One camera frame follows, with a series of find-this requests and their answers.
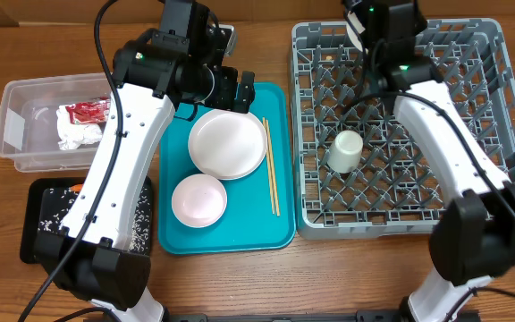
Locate clear plastic waste bin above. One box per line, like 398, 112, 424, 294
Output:
0, 73, 110, 173

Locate pink round plate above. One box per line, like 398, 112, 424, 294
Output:
188, 110, 267, 181

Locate grey dishwasher rack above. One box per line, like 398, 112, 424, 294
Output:
290, 18, 515, 240

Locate teal plastic tray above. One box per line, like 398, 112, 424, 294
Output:
157, 82, 296, 255

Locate white napkin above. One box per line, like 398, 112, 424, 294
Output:
56, 106, 103, 150

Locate rice and peanut leftovers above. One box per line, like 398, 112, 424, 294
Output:
38, 184, 154, 255

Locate red snack wrapper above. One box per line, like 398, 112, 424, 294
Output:
65, 97, 110, 125

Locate orange carrot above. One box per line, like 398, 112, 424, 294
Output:
70, 183, 83, 192

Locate cream shallow bowl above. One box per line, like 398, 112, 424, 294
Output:
345, 13, 365, 53

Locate pink food bowl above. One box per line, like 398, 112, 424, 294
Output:
171, 174, 227, 228

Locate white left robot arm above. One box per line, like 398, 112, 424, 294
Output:
34, 1, 255, 321

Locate cream plastic cup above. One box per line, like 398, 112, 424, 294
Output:
327, 131, 363, 174

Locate black waste tray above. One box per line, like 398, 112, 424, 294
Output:
20, 177, 154, 264

